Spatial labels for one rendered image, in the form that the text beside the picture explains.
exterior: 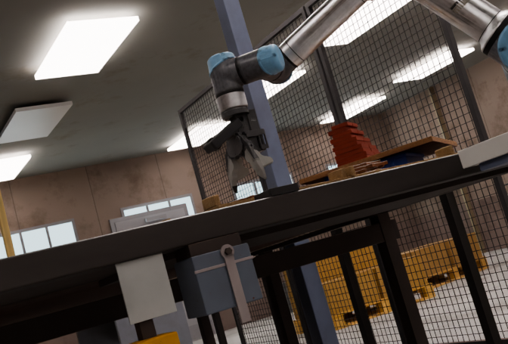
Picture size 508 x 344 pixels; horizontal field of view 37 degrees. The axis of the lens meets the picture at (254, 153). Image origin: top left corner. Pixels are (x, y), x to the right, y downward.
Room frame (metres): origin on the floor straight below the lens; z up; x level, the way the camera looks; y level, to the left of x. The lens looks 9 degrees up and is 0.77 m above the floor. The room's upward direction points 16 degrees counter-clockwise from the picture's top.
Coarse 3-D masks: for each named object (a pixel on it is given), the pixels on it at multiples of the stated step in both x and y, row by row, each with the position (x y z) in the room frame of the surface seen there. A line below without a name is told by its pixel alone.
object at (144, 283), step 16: (160, 256) 1.52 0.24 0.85; (128, 272) 1.48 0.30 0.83; (144, 272) 1.50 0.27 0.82; (160, 272) 1.52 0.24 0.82; (128, 288) 1.48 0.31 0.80; (144, 288) 1.50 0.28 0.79; (160, 288) 1.51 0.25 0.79; (128, 304) 1.48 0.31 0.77; (144, 304) 1.49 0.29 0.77; (160, 304) 1.51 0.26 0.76; (144, 320) 1.49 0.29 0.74
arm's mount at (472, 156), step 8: (496, 136) 1.79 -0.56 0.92; (504, 136) 1.77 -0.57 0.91; (480, 144) 1.83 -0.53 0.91; (488, 144) 1.81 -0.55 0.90; (496, 144) 1.79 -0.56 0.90; (504, 144) 1.77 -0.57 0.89; (464, 152) 1.88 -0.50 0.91; (472, 152) 1.86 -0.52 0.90; (480, 152) 1.84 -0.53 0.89; (488, 152) 1.82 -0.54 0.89; (496, 152) 1.80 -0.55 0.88; (504, 152) 1.78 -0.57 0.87; (464, 160) 1.89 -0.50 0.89; (472, 160) 1.87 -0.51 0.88; (480, 160) 1.85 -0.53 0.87; (464, 168) 1.90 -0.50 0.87
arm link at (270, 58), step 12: (264, 48) 1.84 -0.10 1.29; (276, 48) 1.85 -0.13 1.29; (240, 60) 1.86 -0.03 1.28; (252, 60) 1.84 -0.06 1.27; (264, 60) 1.84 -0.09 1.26; (276, 60) 1.84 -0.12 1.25; (240, 72) 1.86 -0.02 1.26; (252, 72) 1.86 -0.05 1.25; (264, 72) 1.85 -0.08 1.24; (276, 72) 1.86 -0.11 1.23
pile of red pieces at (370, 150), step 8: (336, 128) 2.88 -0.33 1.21; (344, 128) 2.87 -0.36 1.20; (352, 128) 2.95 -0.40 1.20; (336, 136) 2.88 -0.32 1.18; (344, 136) 2.87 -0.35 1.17; (352, 136) 2.88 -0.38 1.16; (360, 136) 2.97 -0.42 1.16; (336, 144) 2.88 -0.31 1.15; (344, 144) 2.87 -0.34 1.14; (352, 144) 2.86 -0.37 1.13; (360, 144) 2.85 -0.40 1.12; (368, 144) 2.95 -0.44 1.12; (336, 152) 2.88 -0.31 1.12; (344, 152) 2.87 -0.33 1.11; (352, 152) 2.86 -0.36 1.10; (360, 152) 2.85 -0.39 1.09; (368, 152) 2.87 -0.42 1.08; (376, 152) 2.99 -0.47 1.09; (336, 160) 2.88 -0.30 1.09; (344, 160) 2.87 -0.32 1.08; (352, 160) 2.86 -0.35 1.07
